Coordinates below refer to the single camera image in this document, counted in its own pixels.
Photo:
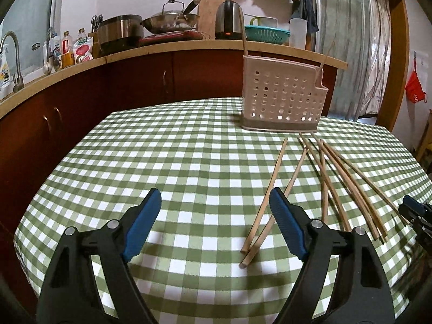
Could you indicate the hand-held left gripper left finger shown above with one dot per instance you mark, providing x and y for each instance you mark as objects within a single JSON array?
[{"x": 145, "y": 222}]

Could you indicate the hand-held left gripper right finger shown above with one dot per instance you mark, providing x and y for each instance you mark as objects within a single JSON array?
[{"x": 287, "y": 224}]

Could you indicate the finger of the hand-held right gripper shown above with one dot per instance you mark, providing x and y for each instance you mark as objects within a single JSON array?
[
  {"x": 410, "y": 206},
  {"x": 427, "y": 219}
]

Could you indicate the long wooden chopstick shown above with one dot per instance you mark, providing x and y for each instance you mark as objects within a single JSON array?
[
  {"x": 243, "y": 37},
  {"x": 295, "y": 168},
  {"x": 272, "y": 175},
  {"x": 325, "y": 57}
]

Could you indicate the bunch of wooden chopsticks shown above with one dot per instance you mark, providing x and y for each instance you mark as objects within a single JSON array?
[{"x": 323, "y": 182}]

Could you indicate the perforated plastic utensil holder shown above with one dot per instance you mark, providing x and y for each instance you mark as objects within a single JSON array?
[{"x": 283, "y": 94}]

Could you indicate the green white checkered tablecloth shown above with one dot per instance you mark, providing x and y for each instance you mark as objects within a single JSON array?
[{"x": 189, "y": 162}]

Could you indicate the red hanging bag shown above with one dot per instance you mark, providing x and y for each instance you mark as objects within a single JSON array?
[{"x": 415, "y": 86}]

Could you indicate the kitchen counter with cabinets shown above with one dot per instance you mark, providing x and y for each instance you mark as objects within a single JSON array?
[{"x": 84, "y": 81}]

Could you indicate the sliding glass door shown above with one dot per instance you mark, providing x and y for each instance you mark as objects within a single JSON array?
[{"x": 347, "y": 40}]

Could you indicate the red white refill pouch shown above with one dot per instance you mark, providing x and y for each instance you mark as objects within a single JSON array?
[{"x": 82, "y": 49}]

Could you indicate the knife block with scissors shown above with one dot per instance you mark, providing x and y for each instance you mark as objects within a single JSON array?
[{"x": 94, "y": 44}]

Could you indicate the red induction cooker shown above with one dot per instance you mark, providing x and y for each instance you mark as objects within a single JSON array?
[{"x": 168, "y": 37}]

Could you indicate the orange liquid bottle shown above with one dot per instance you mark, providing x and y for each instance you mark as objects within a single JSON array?
[{"x": 67, "y": 50}]

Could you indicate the teal plastic colander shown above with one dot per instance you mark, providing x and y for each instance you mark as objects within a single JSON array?
[{"x": 266, "y": 35}]

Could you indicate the translucent plastic pitcher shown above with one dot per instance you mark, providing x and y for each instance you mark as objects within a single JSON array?
[{"x": 298, "y": 33}]

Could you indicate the steel cooking pot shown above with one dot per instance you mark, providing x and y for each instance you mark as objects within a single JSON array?
[{"x": 119, "y": 32}]

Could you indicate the white plastic bottle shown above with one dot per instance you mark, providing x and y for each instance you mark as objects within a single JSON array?
[{"x": 55, "y": 49}]

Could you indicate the steel wok with lid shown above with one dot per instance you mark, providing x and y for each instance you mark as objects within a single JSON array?
[{"x": 168, "y": 18}]

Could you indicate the white spray bottle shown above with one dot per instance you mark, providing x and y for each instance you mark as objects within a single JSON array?
[{"x": 4, "y": 72}]

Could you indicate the steel kitchen faucet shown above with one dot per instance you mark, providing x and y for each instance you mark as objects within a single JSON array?
[{"x": 15, "y": 57}]

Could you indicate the steel electric kettle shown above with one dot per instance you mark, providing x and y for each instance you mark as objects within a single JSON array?
[{"x": 226, "y": 20}]

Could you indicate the wooden cutting board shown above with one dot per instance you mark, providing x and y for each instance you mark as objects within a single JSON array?
[{"x": 207, "y": 17}]

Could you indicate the dark hanging cloth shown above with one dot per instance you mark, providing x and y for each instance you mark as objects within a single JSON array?
[{"x": 305, "y": 6}]

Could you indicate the kitchen window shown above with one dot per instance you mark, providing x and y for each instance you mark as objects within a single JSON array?
[{"x": 30, "y": 10}]

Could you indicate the wooden door frame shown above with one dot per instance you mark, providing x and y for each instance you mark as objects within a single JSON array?
[{"x": 400, "y": 57}]

